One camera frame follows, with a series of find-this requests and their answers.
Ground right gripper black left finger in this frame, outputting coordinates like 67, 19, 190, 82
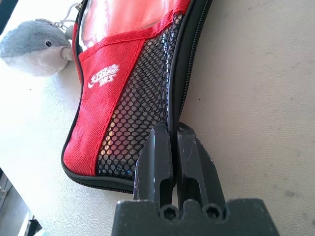
132, 121, 174, 213

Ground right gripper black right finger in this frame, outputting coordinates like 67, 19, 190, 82
176, 121, 228, 213

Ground black red paddle case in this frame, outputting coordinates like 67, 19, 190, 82
60, 0, 214, 195

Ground grey plush shark keychain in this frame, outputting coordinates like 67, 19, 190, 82
0, 1, 83, 78

